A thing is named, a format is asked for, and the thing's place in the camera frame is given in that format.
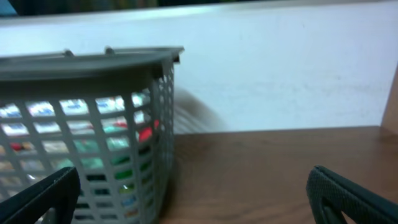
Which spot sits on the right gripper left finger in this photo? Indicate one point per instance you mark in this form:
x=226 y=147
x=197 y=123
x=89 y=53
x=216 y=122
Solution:
x=59 y=191

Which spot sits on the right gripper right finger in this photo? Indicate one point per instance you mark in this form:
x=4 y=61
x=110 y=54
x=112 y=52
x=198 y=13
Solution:
x=332 y=197

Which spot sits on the teal plastic packet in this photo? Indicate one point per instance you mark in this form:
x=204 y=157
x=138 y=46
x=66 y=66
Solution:
x=91 y=146

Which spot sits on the green lidded jar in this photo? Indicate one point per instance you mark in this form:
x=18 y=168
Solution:
x=129 y=179

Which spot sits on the Kleenex tissue multipack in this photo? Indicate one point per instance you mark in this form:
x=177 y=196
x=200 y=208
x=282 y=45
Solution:
x=75 y=107

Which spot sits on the orange spaghetti packet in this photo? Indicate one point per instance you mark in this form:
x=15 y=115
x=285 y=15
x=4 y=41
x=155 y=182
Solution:
x=61 y=147

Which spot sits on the grey plastic lattice basket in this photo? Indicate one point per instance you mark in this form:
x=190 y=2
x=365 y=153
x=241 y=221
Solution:
x=65 y=76

